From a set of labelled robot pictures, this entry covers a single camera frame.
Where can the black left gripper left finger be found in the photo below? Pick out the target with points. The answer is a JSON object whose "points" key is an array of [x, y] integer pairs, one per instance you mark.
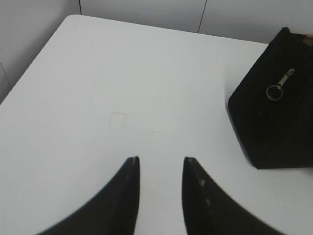
{"points": [[112, 211]]}

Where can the metal zipper pull with ring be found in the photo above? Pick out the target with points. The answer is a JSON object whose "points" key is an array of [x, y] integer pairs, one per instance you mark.
{"points": [[275, 92]]}

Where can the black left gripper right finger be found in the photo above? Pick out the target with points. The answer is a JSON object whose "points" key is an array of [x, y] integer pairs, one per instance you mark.
{"points": [[208, 210]]}

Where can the black tote bag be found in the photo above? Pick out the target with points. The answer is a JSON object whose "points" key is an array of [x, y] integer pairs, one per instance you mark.
{"points": [[277, 134]]}

